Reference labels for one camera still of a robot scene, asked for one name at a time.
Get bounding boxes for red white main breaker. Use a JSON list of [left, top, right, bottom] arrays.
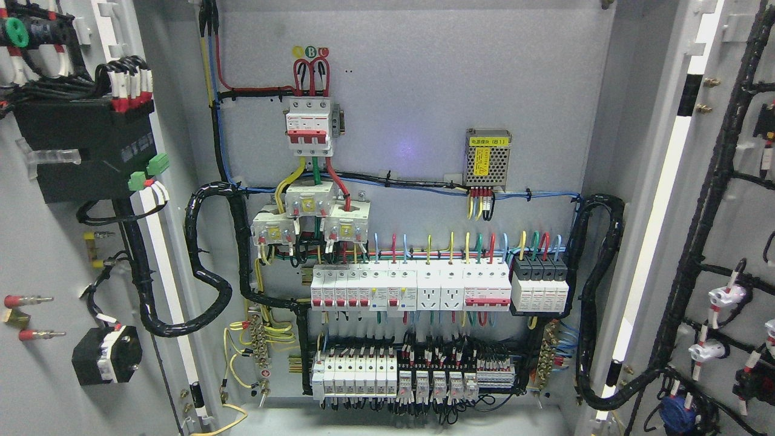
[[285, 97, 345, 158]]

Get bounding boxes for grey cabinet door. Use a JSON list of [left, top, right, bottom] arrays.
[[2, 1, 213, 435], [553, 1, 773, 435]]

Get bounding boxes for metal mesh power supply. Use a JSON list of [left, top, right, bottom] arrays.
[[463, 128, 512, 188]]

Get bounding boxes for black cable conduit right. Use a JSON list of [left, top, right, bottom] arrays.
[[569, 194, 661, 412]]

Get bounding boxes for black white surge protector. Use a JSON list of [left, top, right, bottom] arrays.
[[510, 256, 570, 319]]

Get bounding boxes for white socket breaker row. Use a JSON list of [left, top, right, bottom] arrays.
[[311, 259, 512, 315]]

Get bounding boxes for black cable conduit left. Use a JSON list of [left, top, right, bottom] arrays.
[[115, 180, 312, 394]]

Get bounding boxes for relay terminal row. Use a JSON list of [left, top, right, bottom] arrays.
[[397, 336, 516, 408]]

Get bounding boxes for white lower breaker row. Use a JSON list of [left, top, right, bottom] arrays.
[[312, 348, 398, 402]]

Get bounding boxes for white current transformers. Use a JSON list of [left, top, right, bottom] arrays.
[[251, 180, 372, 259]]

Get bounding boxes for black cable conduit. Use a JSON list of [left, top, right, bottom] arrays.
[[115, 180, 312, 394], [569, 194, 661, 412]]

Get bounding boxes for black digital power meter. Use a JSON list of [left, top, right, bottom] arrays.
[[15, 97, 170, 203]]

